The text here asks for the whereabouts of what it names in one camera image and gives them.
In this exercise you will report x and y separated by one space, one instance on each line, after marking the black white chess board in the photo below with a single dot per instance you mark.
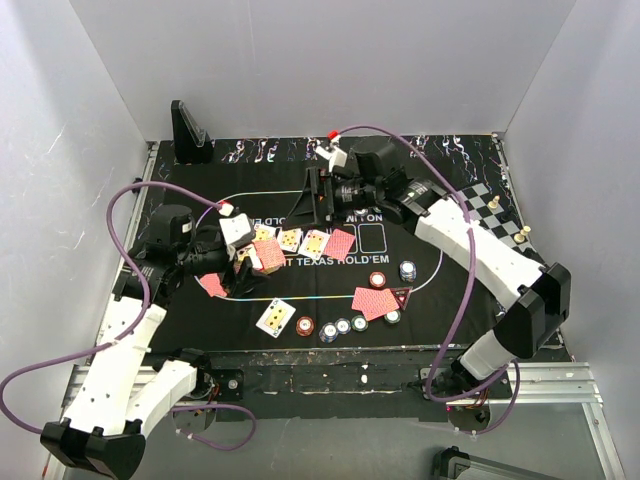
477 198

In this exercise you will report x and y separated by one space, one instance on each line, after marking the white chess pawn far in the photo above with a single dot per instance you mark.
494 203

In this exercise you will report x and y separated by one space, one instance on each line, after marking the red chips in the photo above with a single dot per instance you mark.
377 280

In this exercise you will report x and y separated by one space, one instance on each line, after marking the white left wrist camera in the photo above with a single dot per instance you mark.
237 232

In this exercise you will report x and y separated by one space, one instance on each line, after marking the red back cards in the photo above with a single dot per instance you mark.
373 303
212 285

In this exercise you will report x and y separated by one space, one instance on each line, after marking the white chess pawn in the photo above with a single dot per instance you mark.
494 203
522 235

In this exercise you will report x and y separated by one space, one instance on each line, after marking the black chess piece upper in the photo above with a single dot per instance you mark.
506 216

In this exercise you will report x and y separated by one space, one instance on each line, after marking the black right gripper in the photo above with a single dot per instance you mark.
306 211

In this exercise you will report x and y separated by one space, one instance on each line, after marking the white chess pawn near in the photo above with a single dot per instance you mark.
522 235

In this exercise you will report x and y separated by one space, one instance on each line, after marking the red playing card box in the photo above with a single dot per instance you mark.
265 256

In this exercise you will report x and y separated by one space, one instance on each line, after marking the red triangular acrylic marker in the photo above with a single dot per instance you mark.
402 296

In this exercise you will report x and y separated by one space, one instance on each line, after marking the black case bottom corner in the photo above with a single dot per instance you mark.
454 464

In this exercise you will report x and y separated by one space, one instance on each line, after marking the face up card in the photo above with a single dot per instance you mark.
264 232
314 244

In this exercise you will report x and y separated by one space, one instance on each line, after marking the green poker chip stack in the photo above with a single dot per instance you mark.
359 323

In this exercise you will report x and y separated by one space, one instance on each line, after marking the black card shoe stand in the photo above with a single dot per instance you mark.
192 143

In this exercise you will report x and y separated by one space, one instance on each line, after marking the black poker table mat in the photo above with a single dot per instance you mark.
263 177

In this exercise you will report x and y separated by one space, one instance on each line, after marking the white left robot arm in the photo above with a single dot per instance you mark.
105 428

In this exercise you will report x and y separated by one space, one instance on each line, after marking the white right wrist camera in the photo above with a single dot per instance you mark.
335 156

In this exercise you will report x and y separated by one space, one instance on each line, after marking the three of spades card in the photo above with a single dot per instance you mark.
275 317

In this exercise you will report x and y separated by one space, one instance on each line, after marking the seven of diamonds card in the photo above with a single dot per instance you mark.
290 240

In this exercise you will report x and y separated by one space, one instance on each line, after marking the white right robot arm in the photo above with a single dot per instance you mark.
536 297

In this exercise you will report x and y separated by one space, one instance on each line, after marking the blue chip aside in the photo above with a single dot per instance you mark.
343 326

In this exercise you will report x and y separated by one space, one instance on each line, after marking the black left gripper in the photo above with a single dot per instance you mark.
248 277

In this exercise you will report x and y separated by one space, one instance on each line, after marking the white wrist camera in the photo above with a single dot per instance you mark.
335 156
237 232

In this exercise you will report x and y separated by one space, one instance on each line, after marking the red poker chip stack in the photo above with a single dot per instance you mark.
305 326

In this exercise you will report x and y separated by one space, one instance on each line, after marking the blue poker chip stack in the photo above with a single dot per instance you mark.
328 333

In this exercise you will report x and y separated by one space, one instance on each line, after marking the blue chips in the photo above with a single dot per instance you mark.
408 271

